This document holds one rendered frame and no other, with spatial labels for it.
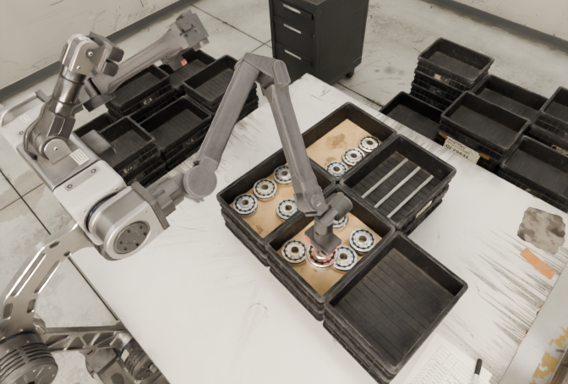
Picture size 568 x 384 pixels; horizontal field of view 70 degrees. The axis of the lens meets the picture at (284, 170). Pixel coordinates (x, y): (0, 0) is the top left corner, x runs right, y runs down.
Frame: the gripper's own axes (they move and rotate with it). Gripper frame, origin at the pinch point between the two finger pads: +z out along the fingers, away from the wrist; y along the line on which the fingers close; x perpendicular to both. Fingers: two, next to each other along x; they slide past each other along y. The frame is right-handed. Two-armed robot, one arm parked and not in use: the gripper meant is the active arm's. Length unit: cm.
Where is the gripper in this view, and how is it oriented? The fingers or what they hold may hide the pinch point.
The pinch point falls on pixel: (321, 250)
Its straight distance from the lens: 133.6
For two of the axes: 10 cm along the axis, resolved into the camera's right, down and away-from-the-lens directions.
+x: -7.4, 5.4, -4.1
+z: 0.4, 6.4, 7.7
